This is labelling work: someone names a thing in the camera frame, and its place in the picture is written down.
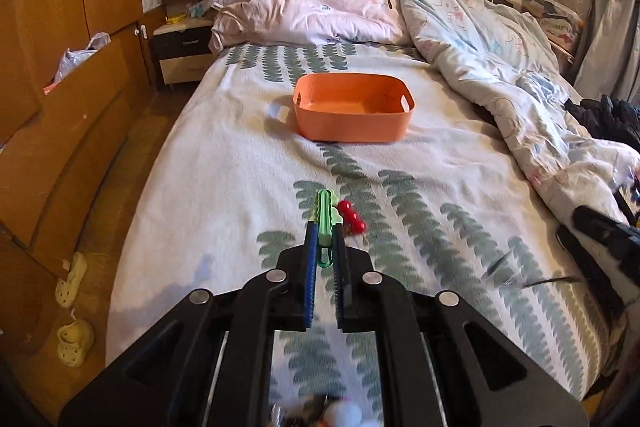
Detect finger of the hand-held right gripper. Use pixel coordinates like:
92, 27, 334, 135
556, 224, 628, 313
572, 204, 640, 253

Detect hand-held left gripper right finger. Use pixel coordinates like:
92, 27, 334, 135
332, 227, 588, 427

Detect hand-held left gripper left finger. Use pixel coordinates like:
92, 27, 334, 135
59, 222, 321, 427

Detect thin black hair clip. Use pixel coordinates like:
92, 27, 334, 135
482, 252, 583, 290

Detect green hair clip red balls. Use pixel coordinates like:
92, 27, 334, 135
307, 188, 368, 268

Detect orange plastic basket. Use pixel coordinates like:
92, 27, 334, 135
292, 73, 417, 142

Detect dark clothing pile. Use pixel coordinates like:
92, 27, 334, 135
565, 94, 640, 142

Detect patterned cushion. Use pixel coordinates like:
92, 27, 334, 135
520, 0, 586, 58

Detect light blue printed duvet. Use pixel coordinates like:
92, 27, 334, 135
377, 0, 640, 228

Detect yellow slipper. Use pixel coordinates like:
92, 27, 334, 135
54, 252, 88, 308
56, 319, 96, 367

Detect pink duvet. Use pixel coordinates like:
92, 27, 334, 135
209, 0, 406, 52

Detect nightstand with dark drawer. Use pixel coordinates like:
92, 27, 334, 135
151, 17, 221, 88

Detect plastic bag in drawer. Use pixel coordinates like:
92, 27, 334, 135
52, 32, 112, 85

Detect wooden wardrobe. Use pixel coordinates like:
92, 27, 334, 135
0, 0, 211, 288

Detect white pompom plush keychain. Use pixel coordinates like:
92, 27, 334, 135
320, 399, 363, 427

